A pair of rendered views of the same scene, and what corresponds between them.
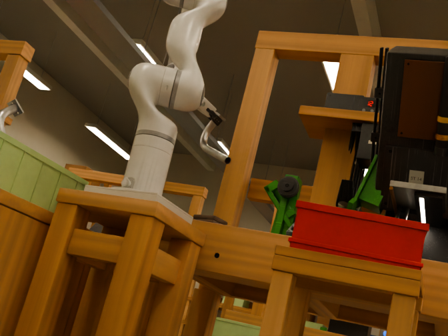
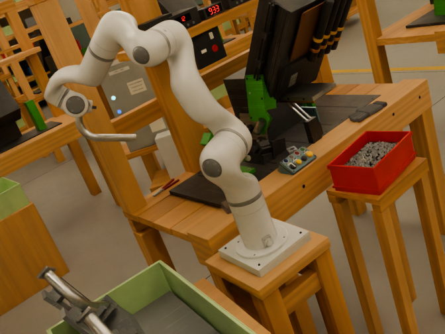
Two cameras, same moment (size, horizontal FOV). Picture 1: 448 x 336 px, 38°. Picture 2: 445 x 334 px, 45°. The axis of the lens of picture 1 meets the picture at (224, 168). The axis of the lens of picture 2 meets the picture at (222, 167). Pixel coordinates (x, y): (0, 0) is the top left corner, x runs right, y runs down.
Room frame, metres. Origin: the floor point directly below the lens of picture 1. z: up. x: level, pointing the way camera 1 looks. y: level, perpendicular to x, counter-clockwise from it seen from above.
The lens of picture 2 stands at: (0.93, 1.54, 1.83)
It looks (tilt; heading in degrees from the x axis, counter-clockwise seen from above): 22 degrees down; 306
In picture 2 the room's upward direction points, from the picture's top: 20 degrees counter-clockwise
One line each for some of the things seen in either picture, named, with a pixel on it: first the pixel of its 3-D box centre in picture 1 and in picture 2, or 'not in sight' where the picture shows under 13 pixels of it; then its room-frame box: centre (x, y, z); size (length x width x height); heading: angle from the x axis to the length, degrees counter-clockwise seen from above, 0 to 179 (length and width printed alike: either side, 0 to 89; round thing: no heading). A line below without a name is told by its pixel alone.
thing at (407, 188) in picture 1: (419, 208); (293, 93); (1.97, -0.64, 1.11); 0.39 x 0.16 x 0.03; 158
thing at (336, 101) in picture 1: (345, 105); (157, 26); (2.40, -0.41, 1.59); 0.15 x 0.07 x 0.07; 68
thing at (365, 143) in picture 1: (383, 148); (201, 48); (2.33, -0.57, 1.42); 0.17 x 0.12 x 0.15; 68
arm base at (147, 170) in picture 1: (147, 171); (253, 219); (1.84, 0.22, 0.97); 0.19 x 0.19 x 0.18
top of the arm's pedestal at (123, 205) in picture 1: (133, 218); (265, 254); (1.84, 0.21, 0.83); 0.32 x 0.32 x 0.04; 64
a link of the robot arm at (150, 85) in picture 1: (153, 103); (229, 170); (1.83, 0.25, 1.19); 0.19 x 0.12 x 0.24; 93
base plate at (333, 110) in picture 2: not in sight; (279, 142); (2.09, -0.60, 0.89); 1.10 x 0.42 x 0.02; 68
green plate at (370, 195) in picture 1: (375, 189); (261, 95); (2.06, -0.51, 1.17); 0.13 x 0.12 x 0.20; 68
